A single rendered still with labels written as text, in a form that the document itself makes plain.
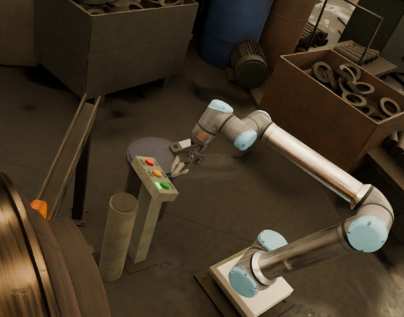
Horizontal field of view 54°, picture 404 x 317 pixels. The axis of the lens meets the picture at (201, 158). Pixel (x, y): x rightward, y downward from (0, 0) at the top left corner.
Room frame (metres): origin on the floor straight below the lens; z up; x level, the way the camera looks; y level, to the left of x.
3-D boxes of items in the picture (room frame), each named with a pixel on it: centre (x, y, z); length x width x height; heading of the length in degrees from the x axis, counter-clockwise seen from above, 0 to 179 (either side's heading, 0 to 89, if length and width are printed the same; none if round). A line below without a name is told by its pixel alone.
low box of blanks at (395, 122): (2.99, -0.89, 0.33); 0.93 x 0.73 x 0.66; 52
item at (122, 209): (1.14, 0.25, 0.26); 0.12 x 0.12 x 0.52
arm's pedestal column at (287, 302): (1.29, -0.45, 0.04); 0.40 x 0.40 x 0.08; 49
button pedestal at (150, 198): (1.28, 0.16, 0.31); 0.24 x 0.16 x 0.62; 45
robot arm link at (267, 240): (1.29, -0.44, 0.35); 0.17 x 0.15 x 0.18; 156
